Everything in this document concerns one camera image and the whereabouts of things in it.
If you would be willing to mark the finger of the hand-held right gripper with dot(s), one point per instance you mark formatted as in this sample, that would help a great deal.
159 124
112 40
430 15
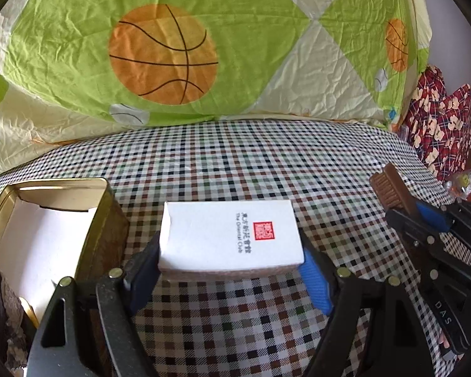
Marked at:
412 229
433 216

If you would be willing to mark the gold tin box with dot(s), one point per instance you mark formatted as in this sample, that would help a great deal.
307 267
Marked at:
43 243

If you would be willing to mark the brown comb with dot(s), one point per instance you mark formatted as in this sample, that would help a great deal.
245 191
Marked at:
392 188

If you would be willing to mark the small yellow toy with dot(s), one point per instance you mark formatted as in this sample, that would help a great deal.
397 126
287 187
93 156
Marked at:
463 182

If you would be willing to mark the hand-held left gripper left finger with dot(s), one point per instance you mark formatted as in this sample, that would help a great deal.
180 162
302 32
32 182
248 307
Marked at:
143 282

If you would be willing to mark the red bear print cloth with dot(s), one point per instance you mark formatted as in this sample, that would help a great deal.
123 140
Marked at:
435 125

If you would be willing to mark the checkered tablecloth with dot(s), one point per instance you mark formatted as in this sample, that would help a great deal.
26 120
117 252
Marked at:
239 165

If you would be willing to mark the green basketball print bedsheet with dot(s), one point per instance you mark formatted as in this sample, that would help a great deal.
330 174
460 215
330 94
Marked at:
239 27

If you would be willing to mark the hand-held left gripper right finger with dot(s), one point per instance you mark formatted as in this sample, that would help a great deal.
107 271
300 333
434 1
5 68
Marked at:
318 282

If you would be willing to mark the white box with red label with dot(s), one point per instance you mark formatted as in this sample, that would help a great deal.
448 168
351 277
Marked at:
227 235

